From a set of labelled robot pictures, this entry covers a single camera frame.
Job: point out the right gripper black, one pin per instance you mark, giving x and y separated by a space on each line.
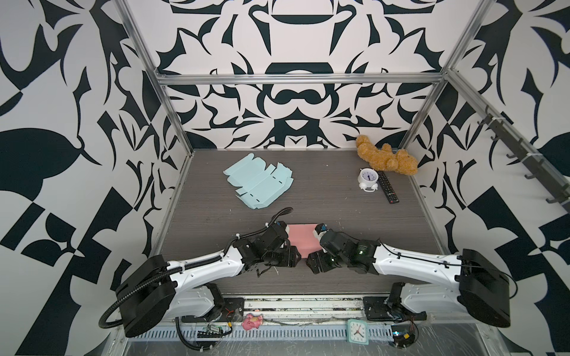
318 267

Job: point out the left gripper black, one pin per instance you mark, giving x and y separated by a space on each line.
290 258

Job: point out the pink paper box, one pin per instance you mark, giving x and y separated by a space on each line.
304 238

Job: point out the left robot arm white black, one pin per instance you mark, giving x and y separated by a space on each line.
161 290

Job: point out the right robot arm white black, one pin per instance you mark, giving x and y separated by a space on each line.
466 283

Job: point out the light blue flat paper box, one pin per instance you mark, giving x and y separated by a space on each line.
258 185

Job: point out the black remote control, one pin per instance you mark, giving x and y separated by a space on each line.
387 188

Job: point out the pink small toy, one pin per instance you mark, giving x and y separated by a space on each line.
252 321

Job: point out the white alarm clock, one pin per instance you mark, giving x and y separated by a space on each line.
368 180

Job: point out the teal square clock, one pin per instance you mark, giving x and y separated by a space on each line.
357 332

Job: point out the small circuit board left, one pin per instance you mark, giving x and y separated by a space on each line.
212 331

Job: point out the small circuit board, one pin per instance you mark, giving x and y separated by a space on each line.
212 331
404 336

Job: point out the brown teddy bear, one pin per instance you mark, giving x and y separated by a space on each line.
384 159

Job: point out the small circuit board right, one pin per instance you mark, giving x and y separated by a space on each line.
404 336

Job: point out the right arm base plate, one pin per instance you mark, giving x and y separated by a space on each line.
387 309

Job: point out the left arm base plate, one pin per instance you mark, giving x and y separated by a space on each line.
222 311

